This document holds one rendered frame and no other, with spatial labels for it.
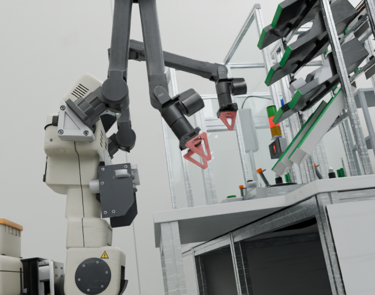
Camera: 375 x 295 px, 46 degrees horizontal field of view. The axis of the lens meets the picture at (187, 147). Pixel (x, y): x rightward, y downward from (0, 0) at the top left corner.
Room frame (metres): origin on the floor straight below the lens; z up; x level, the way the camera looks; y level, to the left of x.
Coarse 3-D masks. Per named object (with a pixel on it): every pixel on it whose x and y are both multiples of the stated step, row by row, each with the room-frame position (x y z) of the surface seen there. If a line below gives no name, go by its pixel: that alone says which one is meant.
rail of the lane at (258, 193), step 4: (256, 188) 1.59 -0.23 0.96; (260, 188) 1.60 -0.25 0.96; (264, 188) 1.60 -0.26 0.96; (252, 192) 1.63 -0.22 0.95; (256, 192) 1.59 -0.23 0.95; (260, 192) 1.60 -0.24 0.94; (264, 192) 1.60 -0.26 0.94; (244, 196) 1.72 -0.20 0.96; (248, 196) 1.68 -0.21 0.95; (252, 196) 1.63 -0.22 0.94; (256, 196) 1.59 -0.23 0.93; (260, 196) 1.59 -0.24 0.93; (264, 196) 1.60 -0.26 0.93; (268, 196) 1.60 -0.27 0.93; (244, 200) 1.73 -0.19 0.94
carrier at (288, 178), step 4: (276, 176) 1.79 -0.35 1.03; (280, 176) 1.79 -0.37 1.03; (284, 176) 1.82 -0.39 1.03; (288, 176) 1.79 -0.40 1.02; (276, 180) 1.79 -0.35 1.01; (280, 180) 1.79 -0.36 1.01; (288, 180) 1.80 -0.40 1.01; (292, 180) 1.75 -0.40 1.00; (276, 184) 1.73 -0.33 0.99; (280, 184) 1.73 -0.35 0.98; (284, 184) 1.73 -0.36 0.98; (288, 184) 1.73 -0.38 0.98; (292, 184) 1.68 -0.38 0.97
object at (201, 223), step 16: (192, 208) 1.15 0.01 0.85; (208, 208) 1.16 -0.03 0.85; (224, 208) 1.16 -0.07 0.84; (240, 208) 1.17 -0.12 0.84; (256, 208) 1.17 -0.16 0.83; (272, 208) 1.19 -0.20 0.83; (192, 224) 1.30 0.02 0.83; (208, 224) 1.36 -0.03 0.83; (224, 224) 1.43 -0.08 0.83; (240, 224) 1.50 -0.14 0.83; (192, 240) 1.89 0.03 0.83; (208, 240) 2.02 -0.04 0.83
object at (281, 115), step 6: (312, 72) 1.47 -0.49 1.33; (306, 78) 1.46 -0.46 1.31; (312, 78) 1.47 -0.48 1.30; (288, 102) 1.46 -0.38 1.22; (306, 102) 1.53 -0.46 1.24; (282, 108) 1.46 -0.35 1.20; (288, 108) 1.46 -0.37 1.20; (300, 108) 1.57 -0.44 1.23; (276, 114) 1.51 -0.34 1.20; (282, 114) 1.47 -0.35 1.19; (288, 114) 1.54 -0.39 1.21; (276, 120) 1.55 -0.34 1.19; (282, 120) 1.57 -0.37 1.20
